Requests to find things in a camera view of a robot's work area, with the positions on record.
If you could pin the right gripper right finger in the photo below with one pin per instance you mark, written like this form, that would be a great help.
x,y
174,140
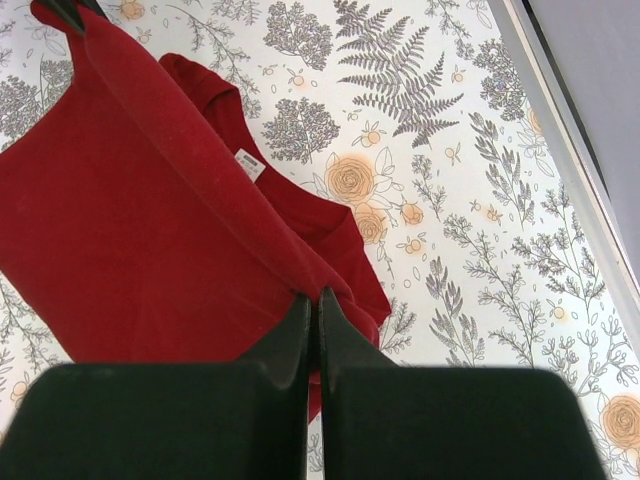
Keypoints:
x,y
381,420

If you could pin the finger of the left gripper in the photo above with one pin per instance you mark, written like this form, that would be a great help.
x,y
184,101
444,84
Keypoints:
x,y
68,11

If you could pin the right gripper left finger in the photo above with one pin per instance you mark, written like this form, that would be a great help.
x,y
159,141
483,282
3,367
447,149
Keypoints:
x,y
245,419

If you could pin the red t shirt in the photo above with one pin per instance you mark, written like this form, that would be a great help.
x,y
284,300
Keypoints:
x,y
141,222

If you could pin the aluminium frame rail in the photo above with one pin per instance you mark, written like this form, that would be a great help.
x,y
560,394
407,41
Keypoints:
x,y
579,164

